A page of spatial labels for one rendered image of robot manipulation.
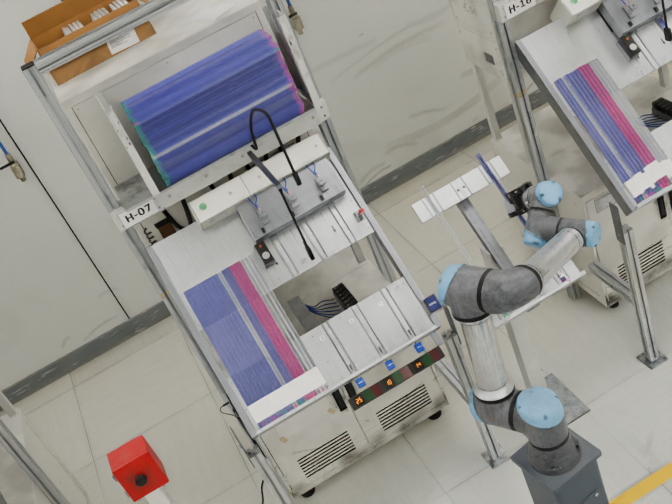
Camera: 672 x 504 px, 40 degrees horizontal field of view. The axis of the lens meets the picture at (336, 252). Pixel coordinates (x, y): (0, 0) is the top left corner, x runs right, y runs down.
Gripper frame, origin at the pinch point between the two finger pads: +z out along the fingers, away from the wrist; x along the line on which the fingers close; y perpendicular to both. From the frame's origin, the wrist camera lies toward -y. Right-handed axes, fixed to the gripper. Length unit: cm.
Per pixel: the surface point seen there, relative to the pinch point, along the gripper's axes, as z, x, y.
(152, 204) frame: 9, 100, 59
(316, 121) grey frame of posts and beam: 10, 41, 58
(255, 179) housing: 13, 67, 51
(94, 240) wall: 174, 134, 79
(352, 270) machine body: 62, 47, 8
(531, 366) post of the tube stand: 36, 12, -54
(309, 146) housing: 14, 46, 52
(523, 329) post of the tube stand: 25.7, 10.2, -38.7
